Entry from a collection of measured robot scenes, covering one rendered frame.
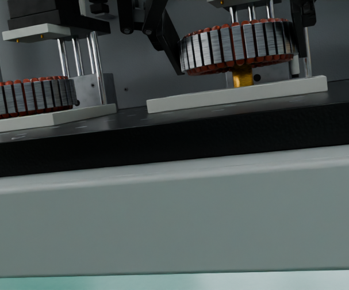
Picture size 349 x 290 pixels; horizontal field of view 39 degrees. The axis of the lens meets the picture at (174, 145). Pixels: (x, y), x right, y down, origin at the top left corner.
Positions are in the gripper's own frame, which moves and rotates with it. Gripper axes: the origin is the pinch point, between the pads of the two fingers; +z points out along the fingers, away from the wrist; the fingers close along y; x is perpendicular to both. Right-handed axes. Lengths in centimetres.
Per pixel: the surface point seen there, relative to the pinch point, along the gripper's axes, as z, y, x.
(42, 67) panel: 20.6, -35.8, 15.8
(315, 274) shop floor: 166, 0, 3
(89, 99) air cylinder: 12.6, -22.0, 3.6
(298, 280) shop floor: 161, -6, 0
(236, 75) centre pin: 1.2, -0.2, -2.8
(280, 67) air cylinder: 12.0, 3.1, 4.2
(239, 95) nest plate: -3.6, 0.8, -7.7
